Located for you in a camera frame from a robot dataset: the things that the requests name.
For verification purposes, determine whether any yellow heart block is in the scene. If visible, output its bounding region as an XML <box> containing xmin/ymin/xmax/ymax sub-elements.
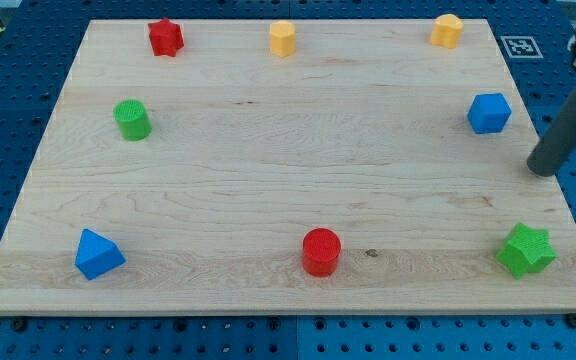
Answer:
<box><xmin>429</xmin><ymin>14</ymin><xmax>464</xmax><ymax>49</ymax></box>

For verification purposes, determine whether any green star block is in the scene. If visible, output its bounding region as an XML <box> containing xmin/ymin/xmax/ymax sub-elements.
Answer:
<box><xmin>495</xmin><ymin>222</ymin><xmax>558</xmax><ymax>279</ymax></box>

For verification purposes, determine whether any red cylinder block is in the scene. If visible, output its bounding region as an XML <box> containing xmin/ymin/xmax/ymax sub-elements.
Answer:
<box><xmin>302</xmin><ymin>228</ymin><xmax>342</xmax><ymax>277</ymax></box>

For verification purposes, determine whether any white fiducial marker tag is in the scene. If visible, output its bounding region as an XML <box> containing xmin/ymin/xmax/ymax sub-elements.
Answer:
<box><xmin>501</xmin><ymin>36</ymin><xmax>543</xmax><ymax>59</ymax></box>

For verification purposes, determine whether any wooden board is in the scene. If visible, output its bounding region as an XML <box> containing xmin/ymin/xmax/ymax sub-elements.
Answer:
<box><xmin>0</xmin><ymin>19</ymin><xmax>576</xmax><ymax>316</ymax></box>

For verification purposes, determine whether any red star block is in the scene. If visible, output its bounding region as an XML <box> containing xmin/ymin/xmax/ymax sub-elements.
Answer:
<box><xmin>147</xmin><ymin>18</ymin><xmax>184</xmax><ymax>57</ymax></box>

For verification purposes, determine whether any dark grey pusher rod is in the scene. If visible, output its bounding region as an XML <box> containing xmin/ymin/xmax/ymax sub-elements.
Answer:
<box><xmin>526</xmin><ymin>86</ymin><xmax>576</xmax><ymax>177</ymax></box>

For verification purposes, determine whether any blue triangle block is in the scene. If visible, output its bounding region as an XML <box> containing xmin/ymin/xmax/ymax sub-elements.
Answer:
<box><xmin>74</xmin><ymin>229</ymin><xmax>126</xmax><ymax>280</ymax></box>

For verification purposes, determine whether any green cylinder block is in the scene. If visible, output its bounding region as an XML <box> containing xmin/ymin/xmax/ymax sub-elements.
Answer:
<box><xmin>113</xmin><ymin>99</ymin><xmax>152</xmax><ymax>141</ymax></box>

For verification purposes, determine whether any blue cube block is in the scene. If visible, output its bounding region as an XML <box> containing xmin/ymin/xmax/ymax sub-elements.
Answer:
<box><xmin>467</xmin><ymin>93</ymin><xmax>512</xmax><ymax>134</ymax></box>

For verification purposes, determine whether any yellow hexagon block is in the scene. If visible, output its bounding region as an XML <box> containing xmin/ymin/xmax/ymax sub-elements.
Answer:
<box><xmin>269</xmin><ymin>20</ymin><xmax>296</xmax><ymax>57</ymax></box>

